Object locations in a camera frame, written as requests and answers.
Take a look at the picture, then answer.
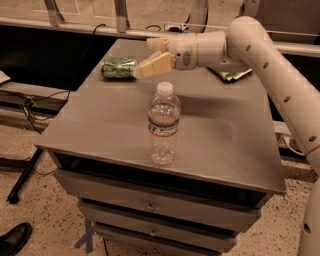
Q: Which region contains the green chip bag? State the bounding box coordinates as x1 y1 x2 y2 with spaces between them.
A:
209 68 251 83

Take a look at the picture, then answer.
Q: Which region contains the clear plastic water bottle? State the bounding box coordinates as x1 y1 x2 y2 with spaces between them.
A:
148 82 181 165

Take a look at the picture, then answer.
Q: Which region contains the drawer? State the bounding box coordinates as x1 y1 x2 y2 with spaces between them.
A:
78 200 236 254
54 169 261 232
93 222 221 256

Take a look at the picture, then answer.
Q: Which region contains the blue tape cross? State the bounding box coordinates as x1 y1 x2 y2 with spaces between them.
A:
74 219 94 254

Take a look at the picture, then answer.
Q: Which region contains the black shoe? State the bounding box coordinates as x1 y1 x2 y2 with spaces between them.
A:
0 222 33 256

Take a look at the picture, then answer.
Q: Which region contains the green soda can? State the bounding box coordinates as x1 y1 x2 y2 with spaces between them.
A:
101 57 137 79

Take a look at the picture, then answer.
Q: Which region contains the grey drawer cabinet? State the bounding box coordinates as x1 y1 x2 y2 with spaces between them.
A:
34 38 287 256

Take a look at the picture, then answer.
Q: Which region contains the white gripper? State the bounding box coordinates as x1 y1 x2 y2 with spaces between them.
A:
133 31 226 79

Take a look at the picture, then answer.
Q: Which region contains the middle drawer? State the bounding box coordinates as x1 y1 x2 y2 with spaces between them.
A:
78 200 236 254

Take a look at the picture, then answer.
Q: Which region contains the black metal stand leg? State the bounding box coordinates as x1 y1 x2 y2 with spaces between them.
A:
7 149 43 204

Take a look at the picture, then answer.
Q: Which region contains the top drawer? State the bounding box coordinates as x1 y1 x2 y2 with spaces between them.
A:
54 169 261 232

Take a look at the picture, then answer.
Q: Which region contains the bottom drawer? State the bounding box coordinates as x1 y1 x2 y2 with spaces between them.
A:
93 222 221 256

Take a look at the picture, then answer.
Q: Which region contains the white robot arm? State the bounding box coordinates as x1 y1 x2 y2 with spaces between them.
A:
133 16 320 176

